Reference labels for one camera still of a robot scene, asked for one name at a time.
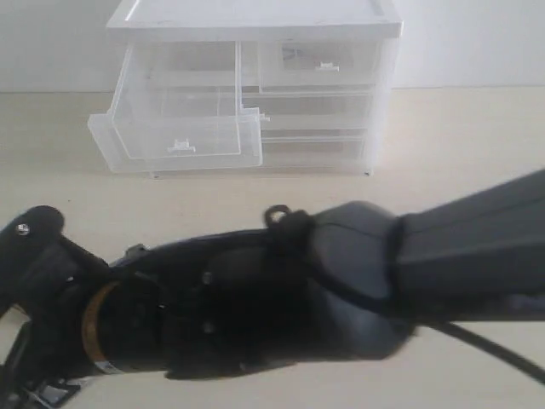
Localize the clear middle wide drawer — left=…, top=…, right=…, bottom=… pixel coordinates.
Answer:
left=243, top=94, right=373, bottom=130

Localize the white plastic drawer cabinet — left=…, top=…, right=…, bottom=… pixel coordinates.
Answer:
left=106, top=1, right=404, bottom=175

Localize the clear bottom wide drawer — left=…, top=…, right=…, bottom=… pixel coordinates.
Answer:
left=261, top=129, right=373, bottom=173

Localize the clear wide drawer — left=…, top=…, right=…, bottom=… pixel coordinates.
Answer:
left=261, top=129, right=373, bottom=173
left=243, top=94, right=373, bottom=130

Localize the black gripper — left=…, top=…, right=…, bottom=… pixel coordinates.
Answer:
left=0, top=245, right=112, bottom=409

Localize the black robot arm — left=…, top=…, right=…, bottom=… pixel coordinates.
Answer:
left=1, top=171, right=544, bottom=408

